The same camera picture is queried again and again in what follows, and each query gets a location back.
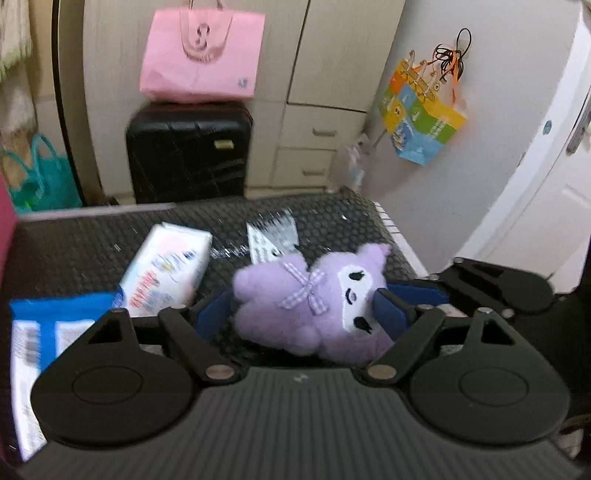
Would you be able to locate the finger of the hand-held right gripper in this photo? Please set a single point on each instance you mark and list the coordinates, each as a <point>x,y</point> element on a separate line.
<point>485,277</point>

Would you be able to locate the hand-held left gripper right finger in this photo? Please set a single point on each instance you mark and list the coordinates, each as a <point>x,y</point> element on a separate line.
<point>390,316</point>

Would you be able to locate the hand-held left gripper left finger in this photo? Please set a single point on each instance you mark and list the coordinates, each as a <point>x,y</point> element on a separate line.
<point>212,316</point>

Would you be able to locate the purple plush toy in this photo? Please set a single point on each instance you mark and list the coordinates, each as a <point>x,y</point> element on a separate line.
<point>295,304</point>

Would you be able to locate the pink cardboard box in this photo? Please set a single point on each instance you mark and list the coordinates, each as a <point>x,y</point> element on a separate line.
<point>5,221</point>

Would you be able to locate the white tissue pack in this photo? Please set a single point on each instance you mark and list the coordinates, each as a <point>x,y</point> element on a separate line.
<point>164,267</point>

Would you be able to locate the small clear printed packet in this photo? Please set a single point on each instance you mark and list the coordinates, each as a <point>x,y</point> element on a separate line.
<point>272,237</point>

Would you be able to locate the white door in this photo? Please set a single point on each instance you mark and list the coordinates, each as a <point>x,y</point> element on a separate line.
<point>554,161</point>

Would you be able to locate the blue plastic packet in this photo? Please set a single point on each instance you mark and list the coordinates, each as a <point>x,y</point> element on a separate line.
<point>60,314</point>

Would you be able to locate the clear plastic bag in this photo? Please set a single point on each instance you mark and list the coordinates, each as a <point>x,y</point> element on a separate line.
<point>355,161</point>

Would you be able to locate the black suitcase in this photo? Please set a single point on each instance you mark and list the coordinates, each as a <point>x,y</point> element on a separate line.
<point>189,152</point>

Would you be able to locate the colourful gift bag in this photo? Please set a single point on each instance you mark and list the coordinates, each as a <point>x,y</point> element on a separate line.
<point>422,120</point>

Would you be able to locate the teal mesh bag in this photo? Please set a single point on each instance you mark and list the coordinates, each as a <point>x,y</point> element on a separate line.
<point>44,180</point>

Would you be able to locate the beige wardrobe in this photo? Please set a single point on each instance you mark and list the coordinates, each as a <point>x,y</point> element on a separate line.
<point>323,92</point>

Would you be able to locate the black clothes rack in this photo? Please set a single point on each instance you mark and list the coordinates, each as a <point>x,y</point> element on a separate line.
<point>67,115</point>

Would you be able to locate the pink tote bag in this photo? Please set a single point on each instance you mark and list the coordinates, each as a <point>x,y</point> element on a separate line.
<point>203,55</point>

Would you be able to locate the cream fleece bathrobe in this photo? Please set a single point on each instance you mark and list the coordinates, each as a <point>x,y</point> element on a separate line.
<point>16,69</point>

